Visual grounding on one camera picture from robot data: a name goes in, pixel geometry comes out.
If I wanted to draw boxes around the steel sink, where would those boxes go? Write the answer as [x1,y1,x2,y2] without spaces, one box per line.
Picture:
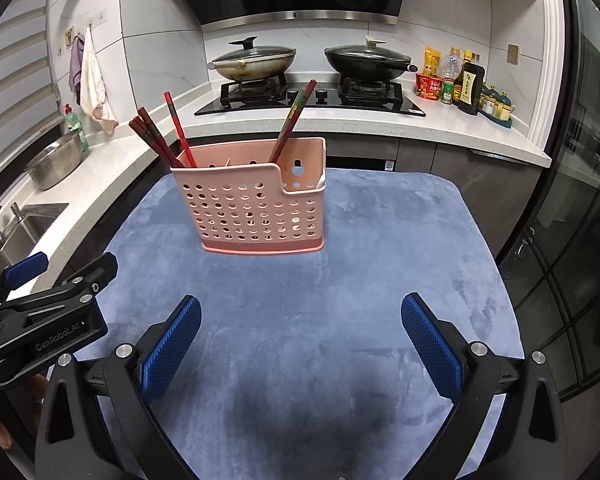
[0,202,70,266]

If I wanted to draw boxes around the black gas stove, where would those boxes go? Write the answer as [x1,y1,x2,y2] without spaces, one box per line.
[194,74,427,117]

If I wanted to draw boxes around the green chopstick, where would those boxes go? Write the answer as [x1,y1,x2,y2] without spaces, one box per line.
[271,89,307,165]
[269,88,305,165]

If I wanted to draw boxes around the green condiment jar set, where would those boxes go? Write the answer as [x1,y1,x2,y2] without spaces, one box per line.
[479,82,516,127]

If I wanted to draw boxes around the person's left hand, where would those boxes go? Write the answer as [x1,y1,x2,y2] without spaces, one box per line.
[0,374,49,452]

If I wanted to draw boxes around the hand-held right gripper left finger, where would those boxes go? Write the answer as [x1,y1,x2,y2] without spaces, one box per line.
[34,294,203,480]

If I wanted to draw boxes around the steel colander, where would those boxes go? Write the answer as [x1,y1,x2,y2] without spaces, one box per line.
[22,130,86,191]

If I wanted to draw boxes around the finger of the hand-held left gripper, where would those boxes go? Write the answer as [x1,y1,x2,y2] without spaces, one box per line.
[0,252,50,308]
[2,251,119,319]

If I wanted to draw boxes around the blue fleece mat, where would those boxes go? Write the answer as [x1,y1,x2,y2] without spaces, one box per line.
[72,167,526,480]

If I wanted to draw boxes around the green dish soap bottle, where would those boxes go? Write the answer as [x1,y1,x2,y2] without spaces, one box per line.
[64,104,90,153]

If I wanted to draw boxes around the purple cloth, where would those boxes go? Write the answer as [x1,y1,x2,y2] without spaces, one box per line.
[69,35,87,93]

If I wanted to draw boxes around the black wok with lid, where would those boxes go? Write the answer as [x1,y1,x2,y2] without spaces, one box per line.
[324,36,419,81]

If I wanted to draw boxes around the red instant noodle cup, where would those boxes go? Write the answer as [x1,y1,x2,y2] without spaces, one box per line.
[415,72,443,100]

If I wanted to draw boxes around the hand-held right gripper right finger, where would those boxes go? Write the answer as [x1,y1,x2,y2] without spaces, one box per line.
[400,292,568,480]

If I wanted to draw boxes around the pink perforated utensil holder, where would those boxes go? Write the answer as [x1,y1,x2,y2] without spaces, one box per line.
[170,136,327,255]

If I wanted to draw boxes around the white towel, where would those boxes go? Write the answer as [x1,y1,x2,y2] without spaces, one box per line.
[79,25,119,136]

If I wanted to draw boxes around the beige wok with glass lid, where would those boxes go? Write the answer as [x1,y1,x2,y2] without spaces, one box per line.
[206,36,297,82]

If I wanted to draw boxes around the black-framed glass door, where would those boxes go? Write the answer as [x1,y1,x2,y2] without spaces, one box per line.
[495,0,600,401]

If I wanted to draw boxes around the clear plastic bottle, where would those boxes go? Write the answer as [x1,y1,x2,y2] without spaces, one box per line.
[442,49,462,81]

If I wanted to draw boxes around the grey base cabinet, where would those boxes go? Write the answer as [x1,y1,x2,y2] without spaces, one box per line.
[325,137,546,261]

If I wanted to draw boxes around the white kitchen counter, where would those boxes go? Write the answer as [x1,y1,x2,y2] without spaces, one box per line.
[0,82,552,281]

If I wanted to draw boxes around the black built-in appliance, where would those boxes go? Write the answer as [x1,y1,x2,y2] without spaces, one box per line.
[325,138,400,172]

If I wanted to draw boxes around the white window blinds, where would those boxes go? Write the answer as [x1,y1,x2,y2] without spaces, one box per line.
[0,0,63,181]

